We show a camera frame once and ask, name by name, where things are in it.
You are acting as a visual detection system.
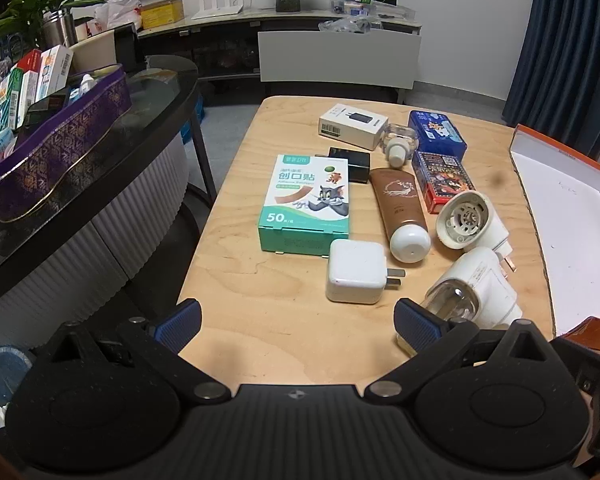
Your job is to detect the clear bottle with white cap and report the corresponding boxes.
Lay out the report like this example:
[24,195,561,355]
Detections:
[383,123,421,169]

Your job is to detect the blue plastic wrapped pack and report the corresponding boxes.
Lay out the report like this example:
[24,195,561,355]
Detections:
[180,110,207,146]

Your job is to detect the blue handled scissors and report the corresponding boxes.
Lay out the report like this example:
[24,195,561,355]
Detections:
[0,32,26,68]

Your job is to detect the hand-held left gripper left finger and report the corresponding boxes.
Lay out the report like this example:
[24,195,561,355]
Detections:
[50,299,232,407]

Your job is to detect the white plug-in repeller with grille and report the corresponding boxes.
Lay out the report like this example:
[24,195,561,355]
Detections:
[435,190,517,273]

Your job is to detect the green white bandage box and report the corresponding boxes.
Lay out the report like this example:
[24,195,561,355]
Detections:
[258,154,351,254]

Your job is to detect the yellow box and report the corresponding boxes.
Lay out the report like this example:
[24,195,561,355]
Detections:
[140,0,185,30]

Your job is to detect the clear plastic storage box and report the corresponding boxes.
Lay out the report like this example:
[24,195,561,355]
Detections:
[330,0,416,23]

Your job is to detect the white plug-in repeller with bottle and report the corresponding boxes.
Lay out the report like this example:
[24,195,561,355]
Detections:
[397,247,524,353]

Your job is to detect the pile of medicine boxes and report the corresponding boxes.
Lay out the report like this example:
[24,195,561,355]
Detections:
[0,45,101,176]

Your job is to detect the red playing card box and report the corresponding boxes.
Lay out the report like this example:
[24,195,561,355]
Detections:
[411,150,477,215]

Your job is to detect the television cabinet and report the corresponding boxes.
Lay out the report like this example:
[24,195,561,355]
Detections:
[135,7,423,106]

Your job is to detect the stainless steel tumbler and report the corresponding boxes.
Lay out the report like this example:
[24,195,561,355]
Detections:
[43,8,78,50]

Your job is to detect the white cabinet drawer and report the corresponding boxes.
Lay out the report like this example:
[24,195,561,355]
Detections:
[257,30,422,92]

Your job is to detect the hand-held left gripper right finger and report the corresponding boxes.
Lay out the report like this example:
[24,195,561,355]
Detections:
[364,297,554,406]

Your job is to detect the white product box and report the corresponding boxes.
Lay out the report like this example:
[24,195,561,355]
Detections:
[318,103,387,151]

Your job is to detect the blue tin box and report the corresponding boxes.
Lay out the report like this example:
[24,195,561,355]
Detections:
[407,110,468,162]

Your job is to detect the purple patterned storage basket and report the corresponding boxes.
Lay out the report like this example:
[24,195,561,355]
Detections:
[0,64,132,223]

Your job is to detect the black charger adapter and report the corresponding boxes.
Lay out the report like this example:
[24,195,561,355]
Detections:
[326,147,371,184]

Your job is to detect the white charger plug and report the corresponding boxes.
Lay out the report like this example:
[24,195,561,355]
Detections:
[325,238,407,304]

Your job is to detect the leafy green plant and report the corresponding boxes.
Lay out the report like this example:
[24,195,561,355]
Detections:
[0,0,106,51]

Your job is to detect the white router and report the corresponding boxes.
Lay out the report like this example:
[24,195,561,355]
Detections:
[191,0,246,21]

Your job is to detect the clear bag of cables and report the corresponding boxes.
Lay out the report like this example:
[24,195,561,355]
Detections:
[318,15,386,36]

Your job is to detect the orange-rimmed white cardboard box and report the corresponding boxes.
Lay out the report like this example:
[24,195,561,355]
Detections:
[509,123,600,353]

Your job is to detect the white plastic bag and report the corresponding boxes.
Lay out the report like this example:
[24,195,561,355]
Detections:
[94,0,143,36]

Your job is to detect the brown tube with white cap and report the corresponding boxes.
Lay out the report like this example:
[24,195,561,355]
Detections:
[369,167,432,264]

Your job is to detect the black glass bar counter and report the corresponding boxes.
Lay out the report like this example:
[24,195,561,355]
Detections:
[0,55,218,351]

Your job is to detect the dark blue curtain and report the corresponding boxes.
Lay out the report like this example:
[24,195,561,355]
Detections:
[502,0,600,146]

